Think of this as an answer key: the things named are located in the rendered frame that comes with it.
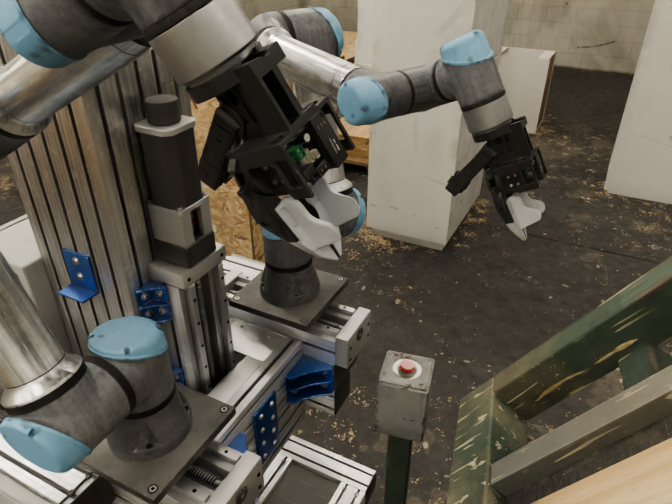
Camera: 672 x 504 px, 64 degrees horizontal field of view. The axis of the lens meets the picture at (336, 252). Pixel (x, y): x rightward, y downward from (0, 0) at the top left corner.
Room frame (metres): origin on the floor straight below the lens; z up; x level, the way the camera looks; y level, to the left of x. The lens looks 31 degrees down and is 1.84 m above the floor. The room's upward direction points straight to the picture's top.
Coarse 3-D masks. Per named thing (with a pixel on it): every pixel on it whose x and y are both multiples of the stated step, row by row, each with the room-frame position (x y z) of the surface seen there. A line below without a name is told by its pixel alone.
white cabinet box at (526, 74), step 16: (512, 48) 5.88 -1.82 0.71; (512, 64) 5.45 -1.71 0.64; (528, 64) 5.38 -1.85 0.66; (544, 64) 5.31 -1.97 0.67; (512, 80) 5.44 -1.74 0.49; (528, 80) 5.37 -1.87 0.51; (544, 80) 5.30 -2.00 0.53; (512, 96) 5.42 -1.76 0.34; (528, 96) 5.35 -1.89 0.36; (544, 96) 5.49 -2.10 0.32; (528, 112) 5.34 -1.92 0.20; (544, 112) 5.68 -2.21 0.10; (528, 128) 5.33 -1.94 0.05
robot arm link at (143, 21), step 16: (96, 0) 0.43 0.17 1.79; (112, 0) 0.43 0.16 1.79; (128, 0) 0.42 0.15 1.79; (144, 0) 0.41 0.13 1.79; (160, 0) 0.41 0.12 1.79; (176, 0) 0.41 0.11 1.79; (192, 0) 0.42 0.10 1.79; (208, 0) 0.42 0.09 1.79; (112, 16) 0.44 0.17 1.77; (128, 16) 0.45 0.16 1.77; (144, 16) 0.42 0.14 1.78; (160, 16) 0.41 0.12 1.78; (176, 16) 0.41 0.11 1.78; (144, 32) 0.43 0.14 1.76; (160, 32) 0.42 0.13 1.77
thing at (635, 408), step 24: (648, 384) 0.64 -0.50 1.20; (600, 408) 0.66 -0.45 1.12; (624, 408) 0.62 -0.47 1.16; (648, 408) 0.60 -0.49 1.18; (552, 432) 0.68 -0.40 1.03; (576, 432) 0.64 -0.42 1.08; (600, 432) 0.62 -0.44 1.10; (624, 432) 0.61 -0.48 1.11; (528, 456) 0.66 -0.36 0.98; (552, 456) 0.64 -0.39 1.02; (576, 456) 0.63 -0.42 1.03; (504, 480) 0.66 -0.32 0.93; (528, 480) 0.64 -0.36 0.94
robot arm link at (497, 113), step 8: (504, 96) 0.87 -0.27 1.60; (488, 104) 0.86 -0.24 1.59; (496, 104) 0.86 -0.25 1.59; (504, 104) 0.86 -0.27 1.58; (464, 112) 0.88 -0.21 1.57; (472, 112) 0.86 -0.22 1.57; (480, 112) 0.86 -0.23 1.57; (488, 112) 0.85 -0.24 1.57; (496, 112) 0.85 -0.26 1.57; (504, 112) 0.86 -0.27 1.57; (512, 112) 0.87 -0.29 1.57; (472, 120) 0.87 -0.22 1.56; (480, 120) 0.86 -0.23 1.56; (488, 120) 0.85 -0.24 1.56; (496, 120) 0.85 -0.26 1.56; (504, 120) 0.85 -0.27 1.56; (472, 128) 0.87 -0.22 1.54; (480, 128) 0.86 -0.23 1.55; (488, 128) 0.85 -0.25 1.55; (496, 128) 0.85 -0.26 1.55
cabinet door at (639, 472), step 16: (656, 448) 0.54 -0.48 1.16; (624, 464) 0.55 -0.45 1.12; (640, 464) 0.53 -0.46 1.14; (656, 464) 0.51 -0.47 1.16; (592, 480) 0.55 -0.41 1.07; (608, 480) 0.54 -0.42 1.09; (624, 480) 0.52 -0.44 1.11; (640, 480) 0.51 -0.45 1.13; (656, 480) 0.49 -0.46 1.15; (560, 496) 0.56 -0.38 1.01; (576, 496) 0.54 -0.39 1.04; (592, 496) 0.53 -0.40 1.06; (608, 496) 0.51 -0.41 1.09; (624, 496) 0.50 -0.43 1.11; (640, 496) 0.48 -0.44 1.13; (656, 496) 0.47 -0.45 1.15
